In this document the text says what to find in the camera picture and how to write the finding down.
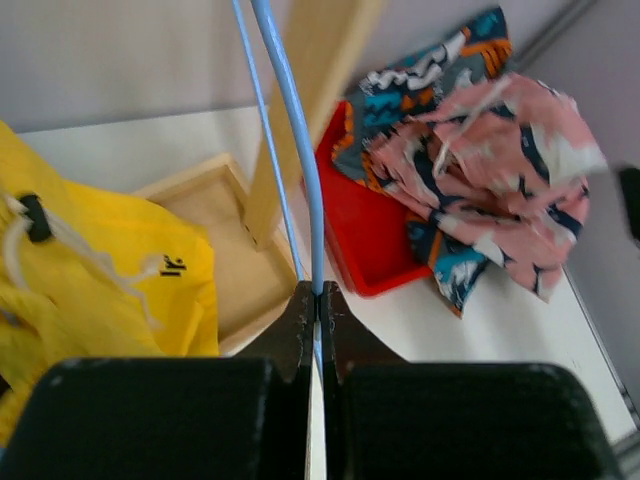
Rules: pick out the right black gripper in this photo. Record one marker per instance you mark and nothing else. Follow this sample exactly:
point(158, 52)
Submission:
point(629, 181)

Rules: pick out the blue hanger of pink shorts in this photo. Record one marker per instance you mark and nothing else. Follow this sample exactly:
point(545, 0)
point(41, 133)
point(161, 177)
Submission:
point(304, 151)

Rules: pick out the yellow shorts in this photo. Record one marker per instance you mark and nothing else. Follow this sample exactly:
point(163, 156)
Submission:
point(91, 273)

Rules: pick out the blue orange graphic shorts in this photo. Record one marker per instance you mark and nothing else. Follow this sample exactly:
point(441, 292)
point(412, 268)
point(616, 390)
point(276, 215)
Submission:
point(475, 52)

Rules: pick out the red plastic tray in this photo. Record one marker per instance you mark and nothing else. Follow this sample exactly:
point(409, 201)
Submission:
point(364, 230)

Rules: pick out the wooden clothes rack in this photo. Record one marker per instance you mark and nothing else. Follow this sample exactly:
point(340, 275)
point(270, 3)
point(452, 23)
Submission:
point(254, 270)

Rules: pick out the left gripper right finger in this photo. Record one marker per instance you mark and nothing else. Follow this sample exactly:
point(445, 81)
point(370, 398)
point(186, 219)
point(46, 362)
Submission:
point(388, 418)

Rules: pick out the pink patterned shorts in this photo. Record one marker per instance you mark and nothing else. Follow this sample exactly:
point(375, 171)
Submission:
point(501, 167)

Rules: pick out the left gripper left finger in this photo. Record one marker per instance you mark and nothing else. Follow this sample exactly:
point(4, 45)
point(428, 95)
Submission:
point(239, 417)

